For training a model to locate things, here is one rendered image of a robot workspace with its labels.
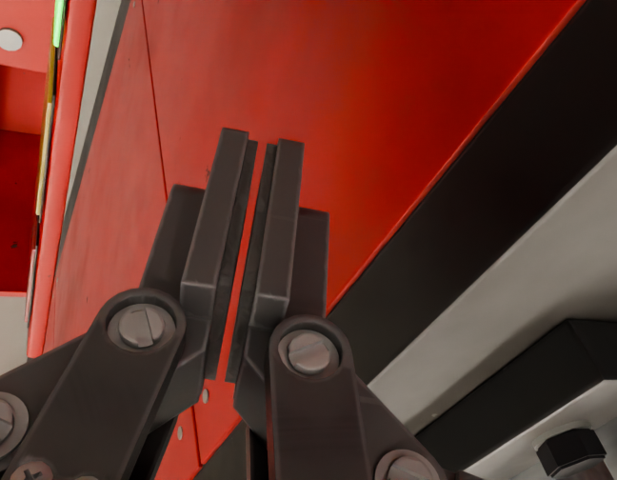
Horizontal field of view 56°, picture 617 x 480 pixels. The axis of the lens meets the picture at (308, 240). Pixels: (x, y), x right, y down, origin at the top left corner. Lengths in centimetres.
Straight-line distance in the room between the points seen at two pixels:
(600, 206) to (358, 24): 16
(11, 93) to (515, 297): 26
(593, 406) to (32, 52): 26
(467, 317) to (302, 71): 18
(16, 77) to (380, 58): 18
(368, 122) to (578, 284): 11
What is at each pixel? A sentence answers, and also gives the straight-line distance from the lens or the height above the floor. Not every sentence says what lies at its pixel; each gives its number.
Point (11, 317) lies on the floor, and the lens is 175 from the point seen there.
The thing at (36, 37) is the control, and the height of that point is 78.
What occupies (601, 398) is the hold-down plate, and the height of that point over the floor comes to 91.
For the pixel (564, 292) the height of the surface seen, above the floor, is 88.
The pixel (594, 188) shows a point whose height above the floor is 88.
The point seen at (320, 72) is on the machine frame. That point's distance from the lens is 33.
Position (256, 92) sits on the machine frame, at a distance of 41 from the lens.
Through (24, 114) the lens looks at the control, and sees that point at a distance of 34.
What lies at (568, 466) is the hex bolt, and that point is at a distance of 29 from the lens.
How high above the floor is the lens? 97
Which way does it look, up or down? 37 degrees down
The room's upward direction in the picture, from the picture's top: 163 degrees clockwise
